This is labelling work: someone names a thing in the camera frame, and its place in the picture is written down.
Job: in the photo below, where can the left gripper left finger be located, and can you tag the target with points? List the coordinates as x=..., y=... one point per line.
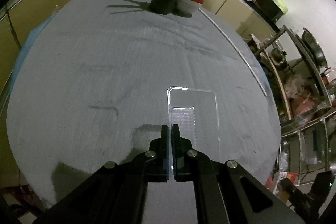
x=158, y=157

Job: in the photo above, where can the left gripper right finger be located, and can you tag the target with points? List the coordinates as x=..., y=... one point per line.
x=180, y=147

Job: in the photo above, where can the clear plastic tray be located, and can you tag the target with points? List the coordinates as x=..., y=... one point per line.
x=195, y=111

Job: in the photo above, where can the grey table cloth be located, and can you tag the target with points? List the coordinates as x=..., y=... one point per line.
x=131, y=87

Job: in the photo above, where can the metal storage rack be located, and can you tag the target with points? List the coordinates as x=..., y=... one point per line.
x=305, y=102

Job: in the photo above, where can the microwave oven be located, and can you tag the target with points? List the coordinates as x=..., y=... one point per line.
x=274, y=9

